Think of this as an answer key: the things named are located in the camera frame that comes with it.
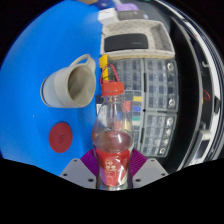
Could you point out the yellow multimeter with red leads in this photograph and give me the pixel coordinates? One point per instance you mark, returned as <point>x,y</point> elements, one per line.
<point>103,68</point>

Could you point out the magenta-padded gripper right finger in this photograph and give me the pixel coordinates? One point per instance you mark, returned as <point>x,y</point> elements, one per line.
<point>150,171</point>

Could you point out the white perforated tray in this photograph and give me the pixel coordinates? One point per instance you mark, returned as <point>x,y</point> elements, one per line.
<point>160,40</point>

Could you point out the black workbench shelf unit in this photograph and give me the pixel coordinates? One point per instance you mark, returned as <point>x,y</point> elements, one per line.
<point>190,100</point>

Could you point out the dark grey box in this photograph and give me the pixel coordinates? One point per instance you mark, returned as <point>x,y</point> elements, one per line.
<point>131,15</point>

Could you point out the black rectangular device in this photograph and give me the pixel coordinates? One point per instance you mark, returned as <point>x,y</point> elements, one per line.
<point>126,42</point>

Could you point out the flat round red coaster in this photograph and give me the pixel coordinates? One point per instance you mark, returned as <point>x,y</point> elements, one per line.
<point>60,137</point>

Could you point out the grey ceramic mug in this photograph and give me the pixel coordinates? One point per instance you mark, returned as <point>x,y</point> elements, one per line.
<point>55,91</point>

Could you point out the purple package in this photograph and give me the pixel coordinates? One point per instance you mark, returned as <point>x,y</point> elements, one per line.
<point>126,6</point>

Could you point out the blue box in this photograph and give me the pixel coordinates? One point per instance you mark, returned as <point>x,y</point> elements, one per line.
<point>105,3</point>

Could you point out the black box with white label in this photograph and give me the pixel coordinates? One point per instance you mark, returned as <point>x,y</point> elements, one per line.
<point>99,103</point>

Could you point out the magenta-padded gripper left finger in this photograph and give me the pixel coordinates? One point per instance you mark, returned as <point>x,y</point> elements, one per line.
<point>76,171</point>

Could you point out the clear red-capped drink bottle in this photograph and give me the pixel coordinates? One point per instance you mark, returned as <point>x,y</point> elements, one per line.
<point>112,163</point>

